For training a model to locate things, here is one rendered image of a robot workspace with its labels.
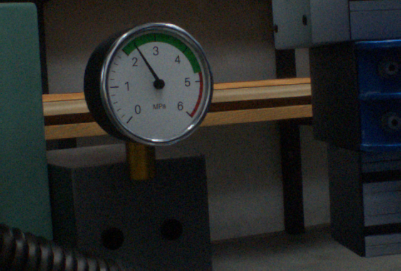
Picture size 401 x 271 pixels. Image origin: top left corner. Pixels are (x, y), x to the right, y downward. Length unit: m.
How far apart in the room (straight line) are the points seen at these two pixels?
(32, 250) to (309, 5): 0.39
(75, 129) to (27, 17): 2.04
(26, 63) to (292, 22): 0.32
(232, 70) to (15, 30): 2.79
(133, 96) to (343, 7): 0.30
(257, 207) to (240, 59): 0.60
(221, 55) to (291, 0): 2.49
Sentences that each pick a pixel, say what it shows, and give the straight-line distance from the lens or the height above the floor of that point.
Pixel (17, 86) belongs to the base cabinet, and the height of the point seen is 0.66.
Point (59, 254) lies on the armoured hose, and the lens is 0.35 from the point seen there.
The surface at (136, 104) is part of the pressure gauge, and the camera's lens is 0.41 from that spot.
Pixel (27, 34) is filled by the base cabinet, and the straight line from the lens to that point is 0.45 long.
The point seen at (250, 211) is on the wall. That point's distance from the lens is 3.29.
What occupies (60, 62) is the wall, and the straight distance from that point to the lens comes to 3.00.
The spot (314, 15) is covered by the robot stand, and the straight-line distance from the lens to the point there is 0.66.
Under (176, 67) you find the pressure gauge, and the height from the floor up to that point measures 0.67.
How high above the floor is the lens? 0.66
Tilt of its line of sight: 3 degrees down
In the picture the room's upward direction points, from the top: 4 degrees counter-clockwise
